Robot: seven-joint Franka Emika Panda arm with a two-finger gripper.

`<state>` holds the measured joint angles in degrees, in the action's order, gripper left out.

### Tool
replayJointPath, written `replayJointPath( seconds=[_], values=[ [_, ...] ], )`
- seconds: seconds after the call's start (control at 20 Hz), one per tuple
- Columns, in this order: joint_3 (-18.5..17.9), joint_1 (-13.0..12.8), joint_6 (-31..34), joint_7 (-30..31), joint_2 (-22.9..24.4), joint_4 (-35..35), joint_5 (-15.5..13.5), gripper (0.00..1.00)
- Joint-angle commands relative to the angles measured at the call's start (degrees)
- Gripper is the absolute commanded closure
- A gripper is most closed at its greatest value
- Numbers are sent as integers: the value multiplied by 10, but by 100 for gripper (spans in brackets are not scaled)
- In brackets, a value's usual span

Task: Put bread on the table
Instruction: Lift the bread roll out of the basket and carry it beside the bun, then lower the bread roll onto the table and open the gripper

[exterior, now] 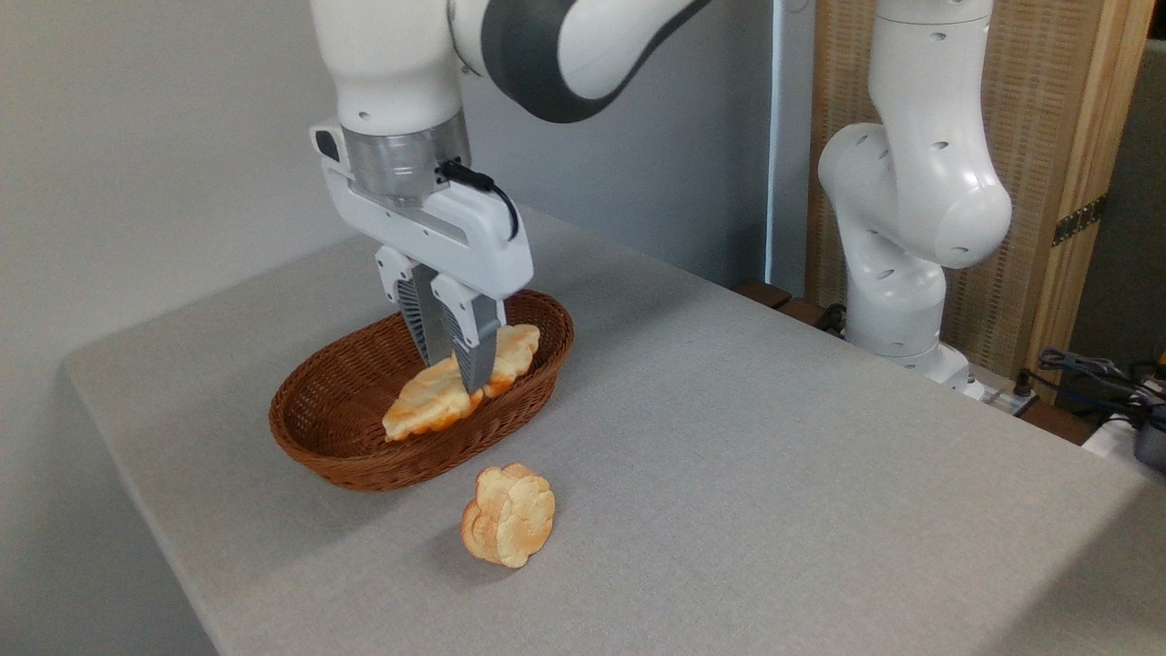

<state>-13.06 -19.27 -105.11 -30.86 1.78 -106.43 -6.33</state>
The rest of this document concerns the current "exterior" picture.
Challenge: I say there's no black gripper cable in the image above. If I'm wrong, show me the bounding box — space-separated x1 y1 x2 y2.
436 160 521 243

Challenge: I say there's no dark brown wooden ledge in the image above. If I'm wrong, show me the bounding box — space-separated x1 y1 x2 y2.
732 278 850 340

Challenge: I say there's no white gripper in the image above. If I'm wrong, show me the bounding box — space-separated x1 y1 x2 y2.
309 122 536 395

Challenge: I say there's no golden bread piece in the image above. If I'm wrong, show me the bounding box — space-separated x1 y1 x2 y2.
381 323 542 444

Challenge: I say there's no wooden woven folding screen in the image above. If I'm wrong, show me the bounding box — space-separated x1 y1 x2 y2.
805 0 1157 404

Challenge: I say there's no white vertical partition edge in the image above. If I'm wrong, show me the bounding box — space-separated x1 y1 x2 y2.
763 0 816 294

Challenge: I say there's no round flower-shaped bread roll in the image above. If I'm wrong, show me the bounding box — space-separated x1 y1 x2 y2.
460 462 557 570

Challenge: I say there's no bundle of dark cables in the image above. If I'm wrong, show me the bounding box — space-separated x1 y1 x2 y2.
1013 344 1166 422

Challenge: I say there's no black metal screen hinge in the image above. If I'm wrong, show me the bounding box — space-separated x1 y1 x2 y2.
1051 192 1110 248

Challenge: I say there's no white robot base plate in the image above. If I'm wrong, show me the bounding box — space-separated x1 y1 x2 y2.
944 361 1041 418

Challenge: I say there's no brown oval wicker basket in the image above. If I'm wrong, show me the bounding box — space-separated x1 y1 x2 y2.
268 288 577 494

